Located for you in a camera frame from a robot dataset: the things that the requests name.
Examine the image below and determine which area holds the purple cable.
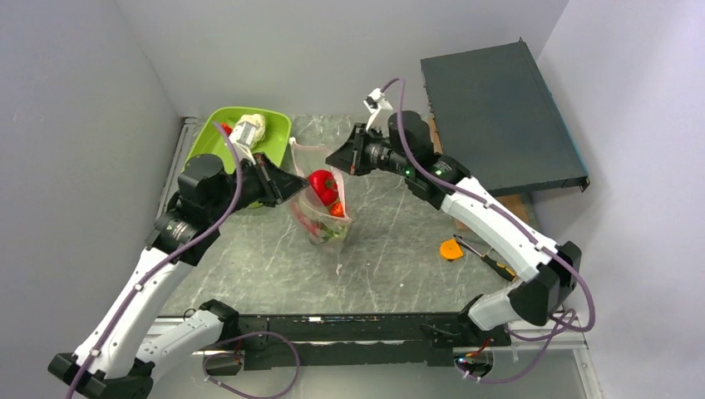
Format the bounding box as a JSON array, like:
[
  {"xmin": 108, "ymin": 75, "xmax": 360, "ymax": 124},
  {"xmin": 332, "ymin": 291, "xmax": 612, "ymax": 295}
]
[
  {"xmin": 380, "ymin": 76, "xmax": 597, "ymax": 386},
  {"xmin": 65, "ymin": 121, "xmax": 302, "ymax": 399}
]

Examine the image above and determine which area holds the orange tape measure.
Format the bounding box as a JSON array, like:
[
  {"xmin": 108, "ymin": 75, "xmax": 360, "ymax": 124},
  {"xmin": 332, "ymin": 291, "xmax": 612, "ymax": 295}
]
[{"xmin": 439, "ymin": 239, "xmax": 464, "ymax": 262}]

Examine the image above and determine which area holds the dark green metal case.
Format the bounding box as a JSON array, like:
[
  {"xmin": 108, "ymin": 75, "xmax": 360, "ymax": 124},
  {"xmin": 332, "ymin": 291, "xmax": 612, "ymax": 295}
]
[{"xmin": 421, "ymin": 40, "xmax": 590, "ymax": 197}]

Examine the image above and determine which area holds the clear zip top bag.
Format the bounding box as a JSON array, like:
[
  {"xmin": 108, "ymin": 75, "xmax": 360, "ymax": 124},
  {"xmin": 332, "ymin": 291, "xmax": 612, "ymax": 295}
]
[{"xmin": 288, "ymin": 138, "xmax": 353, "ymax": 252}]

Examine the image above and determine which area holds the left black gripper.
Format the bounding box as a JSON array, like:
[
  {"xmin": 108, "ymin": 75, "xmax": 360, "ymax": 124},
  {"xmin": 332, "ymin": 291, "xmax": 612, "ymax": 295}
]
[{"xmin": 207, "ymin": 151, "xmax": 310, "ymax": 222}]

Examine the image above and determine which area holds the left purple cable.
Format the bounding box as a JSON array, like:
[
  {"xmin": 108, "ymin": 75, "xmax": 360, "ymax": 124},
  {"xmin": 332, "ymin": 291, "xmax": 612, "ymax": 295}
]
[{"xmin": 65, "ymin": 121, "xmax": 302, "ymax": 399}]

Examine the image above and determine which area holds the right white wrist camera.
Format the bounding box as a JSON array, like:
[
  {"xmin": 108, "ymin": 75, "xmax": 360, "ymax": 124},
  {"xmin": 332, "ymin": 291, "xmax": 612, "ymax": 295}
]
[{"xmin": 363, "ymin": 88, "xmax": 394, "ymax": 132}]

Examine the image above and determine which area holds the green plastic basket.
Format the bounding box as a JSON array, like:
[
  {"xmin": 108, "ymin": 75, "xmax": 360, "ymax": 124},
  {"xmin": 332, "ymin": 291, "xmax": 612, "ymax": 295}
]
[{"xmin": 184, "ymin": 106, "xmax": 293, "ymax": 209}]

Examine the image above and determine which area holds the yellow black screwdriver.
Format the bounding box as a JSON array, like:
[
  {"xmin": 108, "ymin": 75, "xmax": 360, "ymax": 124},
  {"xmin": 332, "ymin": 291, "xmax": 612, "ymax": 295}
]
[{"xmin": 453, "ymin": 234, "xmax": 516, "ymax": 282}]

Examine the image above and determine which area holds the white cauliflower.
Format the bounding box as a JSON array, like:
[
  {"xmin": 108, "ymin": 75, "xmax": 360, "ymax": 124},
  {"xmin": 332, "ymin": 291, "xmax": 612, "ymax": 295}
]
[{"xmin": 232, "ymin": 114, "xmax": 267, "ymax": 150}]

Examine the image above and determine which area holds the orange carrot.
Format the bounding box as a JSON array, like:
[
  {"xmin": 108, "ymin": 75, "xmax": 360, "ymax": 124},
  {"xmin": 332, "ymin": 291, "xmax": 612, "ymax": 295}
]
[{"xmin": 328, "ymin": 201, "xmax": 345, "ymax": 218}]

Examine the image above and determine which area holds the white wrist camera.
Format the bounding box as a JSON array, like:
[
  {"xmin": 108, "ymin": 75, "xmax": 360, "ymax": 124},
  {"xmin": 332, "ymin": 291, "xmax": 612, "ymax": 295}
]
[
  {"xmin": 363, "ymin": 88, "xmax": 394, "ymax": 132},
  {"xmin": 219, "ymin": 121, "xmax": 264, "ymax": 163}
]

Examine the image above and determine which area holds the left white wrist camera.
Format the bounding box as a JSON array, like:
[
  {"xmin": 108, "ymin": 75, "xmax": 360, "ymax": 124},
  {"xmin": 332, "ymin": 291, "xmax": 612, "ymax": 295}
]
[{"xmin": 219, "ymin": 121, "xmax": 264, "ymax": 163}]

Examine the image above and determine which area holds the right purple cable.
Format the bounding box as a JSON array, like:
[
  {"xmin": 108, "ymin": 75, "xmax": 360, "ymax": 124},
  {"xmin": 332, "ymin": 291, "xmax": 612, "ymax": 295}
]
[{"xmin": 380, "ymin": 76, "xmax": 597, "ymax": 386}]

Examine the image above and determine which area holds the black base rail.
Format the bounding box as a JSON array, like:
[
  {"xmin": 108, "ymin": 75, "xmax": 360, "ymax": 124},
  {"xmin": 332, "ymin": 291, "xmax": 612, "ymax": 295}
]
[{"xmin": 207, "ymin": 312, "xmax": 511, "ymax": 371}]

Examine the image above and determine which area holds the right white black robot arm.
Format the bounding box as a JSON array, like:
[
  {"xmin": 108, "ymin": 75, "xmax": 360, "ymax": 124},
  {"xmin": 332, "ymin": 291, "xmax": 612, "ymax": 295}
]
[{"xmin": 325, "ymin": 111, "xmax": 581, "ymax": 345}]

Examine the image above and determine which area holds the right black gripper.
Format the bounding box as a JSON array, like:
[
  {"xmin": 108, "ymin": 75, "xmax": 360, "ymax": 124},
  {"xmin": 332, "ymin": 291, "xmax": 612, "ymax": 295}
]
[{"xmin": 326, "ymin": 123, "xmax": 412, "ymax": 177}]

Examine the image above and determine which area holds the red tomato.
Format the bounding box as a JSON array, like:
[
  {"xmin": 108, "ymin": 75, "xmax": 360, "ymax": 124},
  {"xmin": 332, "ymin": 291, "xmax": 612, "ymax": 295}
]
[{"xmin": 308, "ymin": 170, "xmax": 339, "ymax": 207}]

